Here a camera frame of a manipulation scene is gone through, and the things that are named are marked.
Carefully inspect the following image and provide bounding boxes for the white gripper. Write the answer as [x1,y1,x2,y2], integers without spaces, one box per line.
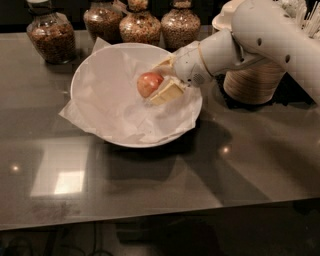
[149,41,212,105]

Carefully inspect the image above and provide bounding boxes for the red yellow apple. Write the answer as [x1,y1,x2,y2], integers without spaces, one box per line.
[137,72,164,98]

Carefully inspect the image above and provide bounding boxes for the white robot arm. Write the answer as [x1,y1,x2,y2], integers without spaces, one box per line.
[155,0,320,103]

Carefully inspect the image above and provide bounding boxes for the white bowl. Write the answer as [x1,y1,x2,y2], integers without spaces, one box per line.
[70,42,204,149]

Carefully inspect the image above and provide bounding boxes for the glass jar tan cereal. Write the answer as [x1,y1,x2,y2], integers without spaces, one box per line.
[161,0,201,50]

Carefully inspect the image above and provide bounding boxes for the glass jar colourful cereal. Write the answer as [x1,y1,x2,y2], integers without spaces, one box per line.
[119,0,161,46]

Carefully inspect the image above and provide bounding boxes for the white paper liner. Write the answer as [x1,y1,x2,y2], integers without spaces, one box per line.
[59,37,198,145]

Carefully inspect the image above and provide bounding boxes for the rear stack paper bowls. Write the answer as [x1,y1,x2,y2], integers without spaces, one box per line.
[212,0,244,31]

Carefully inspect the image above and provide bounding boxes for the stack paper bowls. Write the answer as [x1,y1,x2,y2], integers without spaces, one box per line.
[223,62,285,105]
[212,0,244,31]

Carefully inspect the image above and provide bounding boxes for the front stack paper bowls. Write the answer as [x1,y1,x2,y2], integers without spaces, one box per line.
[223,62,285,105]

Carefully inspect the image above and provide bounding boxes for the glass jar brown cereal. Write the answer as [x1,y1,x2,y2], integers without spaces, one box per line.
[83,0,123,43]

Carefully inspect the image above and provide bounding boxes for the glass jar dark cereal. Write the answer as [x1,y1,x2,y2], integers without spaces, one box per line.
[26,0,76,64]

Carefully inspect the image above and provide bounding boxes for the white plastic cutlery bundle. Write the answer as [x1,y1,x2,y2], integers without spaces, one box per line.
[276,0,320,40]

